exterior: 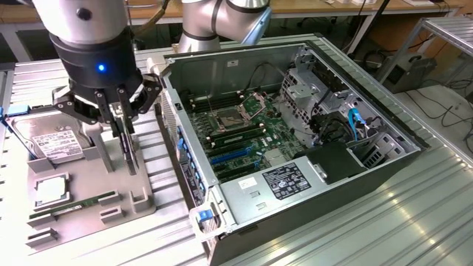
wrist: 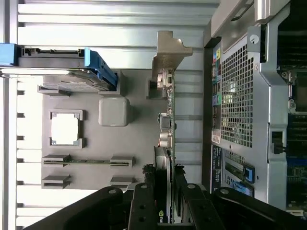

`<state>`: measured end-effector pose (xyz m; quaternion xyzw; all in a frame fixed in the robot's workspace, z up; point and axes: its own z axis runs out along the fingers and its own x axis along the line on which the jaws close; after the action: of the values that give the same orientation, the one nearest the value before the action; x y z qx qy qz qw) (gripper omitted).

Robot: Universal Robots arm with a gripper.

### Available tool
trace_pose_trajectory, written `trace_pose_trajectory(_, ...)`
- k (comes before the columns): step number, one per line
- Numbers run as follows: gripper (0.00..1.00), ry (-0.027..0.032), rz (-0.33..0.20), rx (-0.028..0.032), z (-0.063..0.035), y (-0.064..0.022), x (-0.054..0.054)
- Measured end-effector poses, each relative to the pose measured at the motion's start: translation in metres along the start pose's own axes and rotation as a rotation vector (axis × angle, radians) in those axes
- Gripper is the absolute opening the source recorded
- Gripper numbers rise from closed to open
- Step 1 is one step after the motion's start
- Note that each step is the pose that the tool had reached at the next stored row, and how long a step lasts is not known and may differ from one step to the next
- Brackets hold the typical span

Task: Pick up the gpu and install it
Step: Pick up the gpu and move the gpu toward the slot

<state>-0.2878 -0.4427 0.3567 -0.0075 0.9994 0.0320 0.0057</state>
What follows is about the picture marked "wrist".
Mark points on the red sticker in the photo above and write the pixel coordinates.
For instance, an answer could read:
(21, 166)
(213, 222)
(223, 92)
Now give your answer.
(216, 137)

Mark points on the grey rounded square block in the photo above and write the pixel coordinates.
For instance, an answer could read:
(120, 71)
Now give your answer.
(114, 111)

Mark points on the silver CPU chip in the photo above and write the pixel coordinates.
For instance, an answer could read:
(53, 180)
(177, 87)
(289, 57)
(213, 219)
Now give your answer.
(65, 129)

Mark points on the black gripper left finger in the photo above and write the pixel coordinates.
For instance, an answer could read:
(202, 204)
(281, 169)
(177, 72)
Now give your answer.
(141, 208)

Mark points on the black label sticker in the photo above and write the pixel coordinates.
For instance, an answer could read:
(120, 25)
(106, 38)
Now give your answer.
(217, 167)

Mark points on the CPU socket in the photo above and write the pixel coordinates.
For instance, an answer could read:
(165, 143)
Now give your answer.
(298, 91)

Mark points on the hard disk with blue carrier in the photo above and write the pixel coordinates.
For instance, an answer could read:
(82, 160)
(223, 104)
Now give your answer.
(52, 61)

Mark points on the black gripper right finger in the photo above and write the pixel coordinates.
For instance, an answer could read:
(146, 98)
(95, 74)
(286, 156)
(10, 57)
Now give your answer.
(204, 210)

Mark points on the grey metal PC case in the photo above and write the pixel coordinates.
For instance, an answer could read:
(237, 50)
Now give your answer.
(237, 95)

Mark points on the green RAM stick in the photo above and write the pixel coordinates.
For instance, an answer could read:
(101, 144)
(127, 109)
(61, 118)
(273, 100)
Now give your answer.
(88, 162)

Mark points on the grey printed parts rack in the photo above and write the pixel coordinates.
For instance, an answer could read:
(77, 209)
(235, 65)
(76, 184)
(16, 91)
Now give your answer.
(91, 148)

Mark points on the green motherboard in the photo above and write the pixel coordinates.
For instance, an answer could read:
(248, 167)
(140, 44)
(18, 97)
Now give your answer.
(297, 141)

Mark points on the blue card retainer clip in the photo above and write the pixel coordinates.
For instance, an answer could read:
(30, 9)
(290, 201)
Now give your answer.
(248, 173)

